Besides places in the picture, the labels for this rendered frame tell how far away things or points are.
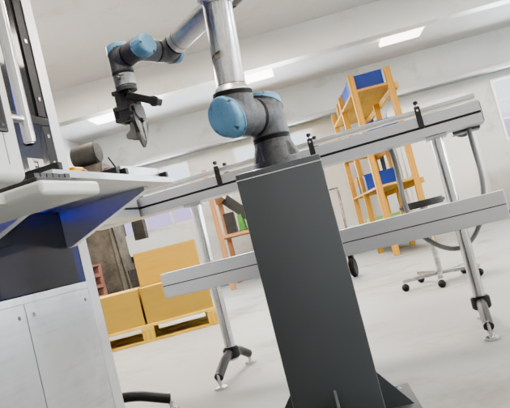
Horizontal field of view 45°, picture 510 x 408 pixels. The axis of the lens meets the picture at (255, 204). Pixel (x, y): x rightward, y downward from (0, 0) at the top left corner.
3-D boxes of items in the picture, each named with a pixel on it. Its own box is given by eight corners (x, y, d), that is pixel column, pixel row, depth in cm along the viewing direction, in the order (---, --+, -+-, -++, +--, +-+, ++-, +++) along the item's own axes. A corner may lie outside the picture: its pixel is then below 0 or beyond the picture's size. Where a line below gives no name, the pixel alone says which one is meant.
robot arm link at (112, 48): (114, 38, 203) (99, 48, 209) (122, 70, 203) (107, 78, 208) (133, 40, 210) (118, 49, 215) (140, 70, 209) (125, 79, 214)
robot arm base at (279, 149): (303, 164, 195) (295, 133, 196) (302, 159, 180) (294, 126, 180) (257, 176, 196) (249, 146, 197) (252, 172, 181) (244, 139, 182)
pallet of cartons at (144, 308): (231, 311, 598) (212, 235, 603) (218, 327, 496) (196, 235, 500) (99, 343, 605) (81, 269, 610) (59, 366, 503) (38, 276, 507)
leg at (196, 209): (221, 363, 289) (182, 206, 294) (227, 359, 298) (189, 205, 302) (239, 360, 286) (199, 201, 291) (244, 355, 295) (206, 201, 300)
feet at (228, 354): (210, 393, 269) (203, 361, 269) (245, 363, 317) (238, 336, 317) (227, 389, 266) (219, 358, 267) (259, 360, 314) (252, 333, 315)
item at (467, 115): (88, 231, 305) (81, 200, 306) (104, 229, 319) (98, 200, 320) (485, 120, 251) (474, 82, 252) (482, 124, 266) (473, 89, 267)
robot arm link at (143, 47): (162, 33, 205) (142, 45, 212) (136, 29, 196) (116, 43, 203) (167, 55, 205) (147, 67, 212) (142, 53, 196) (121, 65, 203)
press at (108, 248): (104, 320, 943) (67, 162, 958) (172, 303, 934) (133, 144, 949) (72, 334, 817) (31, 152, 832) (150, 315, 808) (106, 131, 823)
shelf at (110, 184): (-99, 224, 162) (-100, 217, 162) (58, 216, 229) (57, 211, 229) (53, 176, 148) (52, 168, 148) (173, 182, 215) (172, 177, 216)
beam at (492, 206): (165, 299, 297) (159, 274, 298) (172, 296, 305) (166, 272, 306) (511, 217, 252) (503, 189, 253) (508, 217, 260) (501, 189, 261)
